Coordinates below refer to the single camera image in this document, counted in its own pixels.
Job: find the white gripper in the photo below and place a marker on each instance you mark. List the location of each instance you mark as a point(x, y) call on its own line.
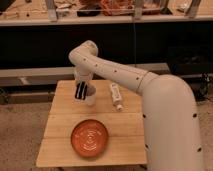
point(82, 75)

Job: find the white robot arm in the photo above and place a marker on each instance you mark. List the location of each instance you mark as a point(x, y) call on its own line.
point(169, 110)

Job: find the white ceramic cup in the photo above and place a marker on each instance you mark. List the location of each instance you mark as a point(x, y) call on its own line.
point(90, 95)

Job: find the white plastic bottle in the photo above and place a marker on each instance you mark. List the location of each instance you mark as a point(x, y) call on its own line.
point(116, 96)

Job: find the wooden table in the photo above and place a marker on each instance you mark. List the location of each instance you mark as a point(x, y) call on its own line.
point(125, 137)

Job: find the orange round plate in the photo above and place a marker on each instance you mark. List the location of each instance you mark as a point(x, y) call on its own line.
point(89, 138)

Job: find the long workbench shelf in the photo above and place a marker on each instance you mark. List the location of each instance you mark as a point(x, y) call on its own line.
point(83, 12)

